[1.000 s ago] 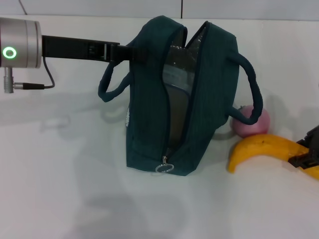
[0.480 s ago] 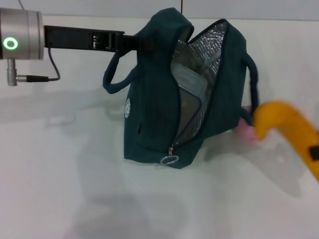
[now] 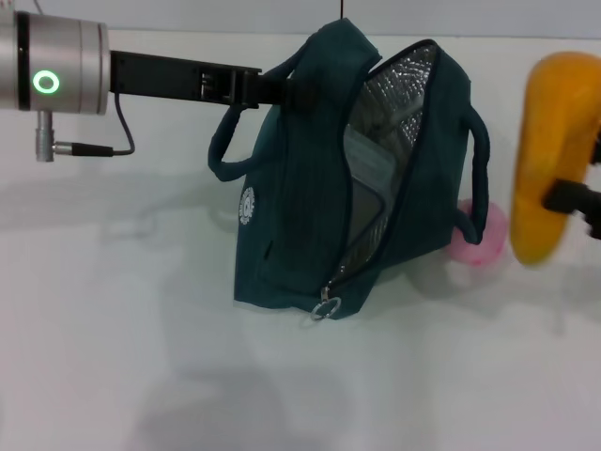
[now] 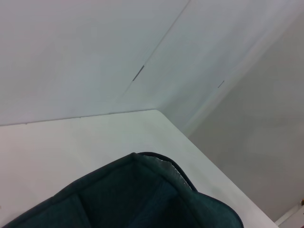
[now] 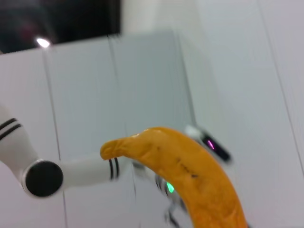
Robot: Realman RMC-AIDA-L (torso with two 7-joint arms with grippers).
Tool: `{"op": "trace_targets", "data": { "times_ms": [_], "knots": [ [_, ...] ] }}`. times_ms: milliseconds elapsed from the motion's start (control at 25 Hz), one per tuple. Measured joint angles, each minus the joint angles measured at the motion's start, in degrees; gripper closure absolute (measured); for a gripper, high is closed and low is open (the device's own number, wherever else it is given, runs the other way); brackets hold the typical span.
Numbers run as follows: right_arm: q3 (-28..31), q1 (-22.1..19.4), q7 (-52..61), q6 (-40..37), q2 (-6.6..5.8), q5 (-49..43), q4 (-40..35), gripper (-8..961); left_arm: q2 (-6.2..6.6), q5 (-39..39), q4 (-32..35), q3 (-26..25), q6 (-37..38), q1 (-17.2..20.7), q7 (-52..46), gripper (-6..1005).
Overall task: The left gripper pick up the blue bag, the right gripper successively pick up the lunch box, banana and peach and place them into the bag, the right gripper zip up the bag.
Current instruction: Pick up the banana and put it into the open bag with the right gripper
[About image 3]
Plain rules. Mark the teal blue insulated bag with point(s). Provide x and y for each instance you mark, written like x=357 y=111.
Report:
x=305 y=188

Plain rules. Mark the yellow banana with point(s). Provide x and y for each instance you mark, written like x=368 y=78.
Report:
x=549 y=117

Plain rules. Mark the pink round peach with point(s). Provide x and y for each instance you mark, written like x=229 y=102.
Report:
x=488 y=239

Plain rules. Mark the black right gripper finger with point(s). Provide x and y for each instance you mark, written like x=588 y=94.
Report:
x=597 y=152
x=568 y=197

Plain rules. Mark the clear container blue rim lid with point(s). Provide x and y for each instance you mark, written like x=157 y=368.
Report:
x=371 y=160

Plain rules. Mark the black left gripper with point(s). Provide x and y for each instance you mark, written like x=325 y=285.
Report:
x=178 y=77

